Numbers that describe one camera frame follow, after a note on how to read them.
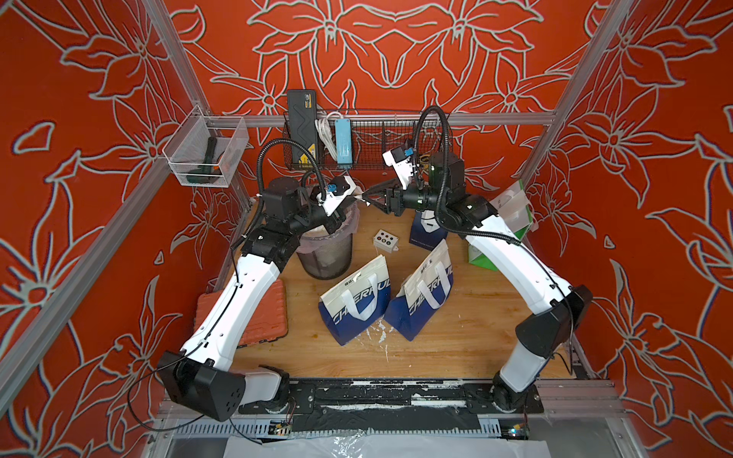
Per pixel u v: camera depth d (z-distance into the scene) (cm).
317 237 74
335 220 59
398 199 58
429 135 100
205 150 88
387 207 61
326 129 85
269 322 82
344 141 90
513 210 86
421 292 71
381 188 66
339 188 53
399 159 58
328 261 88
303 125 88
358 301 76
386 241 103
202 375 37
